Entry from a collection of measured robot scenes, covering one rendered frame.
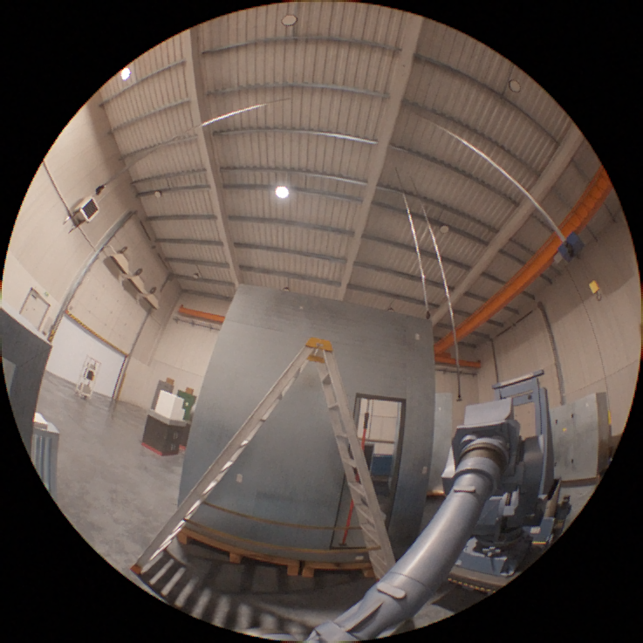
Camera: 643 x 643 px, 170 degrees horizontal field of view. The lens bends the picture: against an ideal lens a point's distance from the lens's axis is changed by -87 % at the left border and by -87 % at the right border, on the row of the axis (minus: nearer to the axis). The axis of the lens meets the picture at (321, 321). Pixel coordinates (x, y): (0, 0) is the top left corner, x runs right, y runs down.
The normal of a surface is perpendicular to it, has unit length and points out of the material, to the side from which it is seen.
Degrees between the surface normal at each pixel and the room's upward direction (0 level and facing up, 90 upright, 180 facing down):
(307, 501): 90
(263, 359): 90
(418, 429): 90
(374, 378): 90
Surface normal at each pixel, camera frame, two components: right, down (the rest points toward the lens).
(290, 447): 0.10, -0.47
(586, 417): -0.98, -0.18
